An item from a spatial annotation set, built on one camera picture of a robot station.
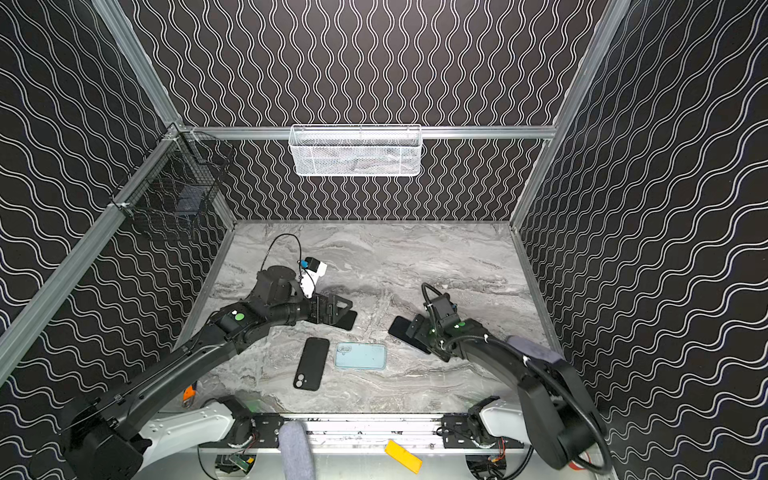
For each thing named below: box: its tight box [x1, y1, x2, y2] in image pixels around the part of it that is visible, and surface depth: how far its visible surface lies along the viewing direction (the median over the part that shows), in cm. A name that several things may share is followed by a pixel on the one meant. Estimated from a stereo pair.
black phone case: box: [293, 337, 330, 391], surface depth 87 cm
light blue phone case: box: [334, 342, 387, 370], surface depth 89 cm
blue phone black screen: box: [388, 316, 431, 354], surface depth 95 cm
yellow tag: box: [384, 439, 423, 475], surface depth 72 cm
